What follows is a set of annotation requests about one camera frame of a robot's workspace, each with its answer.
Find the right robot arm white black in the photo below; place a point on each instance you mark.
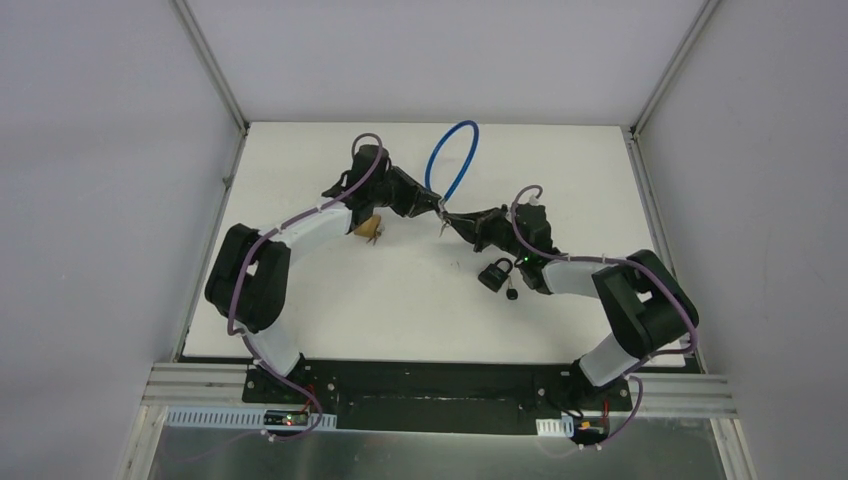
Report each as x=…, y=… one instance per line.
x=645, y=306

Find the small black padlock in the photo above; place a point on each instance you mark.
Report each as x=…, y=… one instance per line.
x=496, y=274

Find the small silver key bunch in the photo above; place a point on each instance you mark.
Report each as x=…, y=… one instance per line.
x=375, y=235

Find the cable lock silver keys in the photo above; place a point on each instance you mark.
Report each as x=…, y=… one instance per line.
x=442, y=226

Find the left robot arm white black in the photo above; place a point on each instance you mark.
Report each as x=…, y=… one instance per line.
x=249, y=278

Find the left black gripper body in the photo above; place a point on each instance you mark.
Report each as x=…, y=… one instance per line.
x=403, y=195

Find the black headed key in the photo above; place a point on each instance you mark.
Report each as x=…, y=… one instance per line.
x=511, y=292

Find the brass padlock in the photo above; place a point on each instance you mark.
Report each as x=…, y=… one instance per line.
x=367, y=227

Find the blue cable lock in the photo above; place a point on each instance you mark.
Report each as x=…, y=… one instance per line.
x=461, y=162

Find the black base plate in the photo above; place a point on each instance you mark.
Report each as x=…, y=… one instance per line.
x=467, y=398

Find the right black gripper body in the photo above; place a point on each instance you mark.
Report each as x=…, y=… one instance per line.
x=482, y=226

